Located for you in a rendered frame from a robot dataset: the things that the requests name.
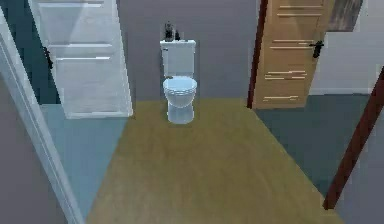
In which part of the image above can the white toilet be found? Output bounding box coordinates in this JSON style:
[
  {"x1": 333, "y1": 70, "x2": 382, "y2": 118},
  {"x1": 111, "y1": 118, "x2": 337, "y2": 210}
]
[{"x1": 159, "y1": 39, "x2": 198, "y2": 125}]

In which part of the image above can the dark grey bottle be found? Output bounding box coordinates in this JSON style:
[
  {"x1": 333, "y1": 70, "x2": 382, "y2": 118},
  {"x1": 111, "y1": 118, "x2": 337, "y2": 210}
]
[{"x1": 164, "y1": 21, "x2": 175, "y2": 43}]

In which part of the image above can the tan wooden room door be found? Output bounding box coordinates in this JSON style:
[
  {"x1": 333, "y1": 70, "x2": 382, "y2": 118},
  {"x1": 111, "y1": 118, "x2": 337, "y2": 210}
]
[{"x1": 251, "y1": 0, "x2": 336, "y2": 110}]

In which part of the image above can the white room door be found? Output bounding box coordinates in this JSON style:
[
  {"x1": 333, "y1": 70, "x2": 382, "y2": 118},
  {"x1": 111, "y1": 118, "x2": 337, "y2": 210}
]
[{"x1": 27, "y1": 0, "x2": 134, "y2": 120}]

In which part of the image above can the black door handle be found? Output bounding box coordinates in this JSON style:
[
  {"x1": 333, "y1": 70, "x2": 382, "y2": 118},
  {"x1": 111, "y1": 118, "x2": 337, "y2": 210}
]
[
  {"x1": 308, "y1": 40, "x2": 325, "y2": 59},
  {"x1": 43, "y1": 46, "x2": 54, "y2": 70}
]

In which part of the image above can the grey framed wall picture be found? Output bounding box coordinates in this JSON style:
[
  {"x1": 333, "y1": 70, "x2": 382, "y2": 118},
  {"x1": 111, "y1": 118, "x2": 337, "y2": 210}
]
[{"x1": 326, "y1": 0, "x2": 364, "y2": 33}]

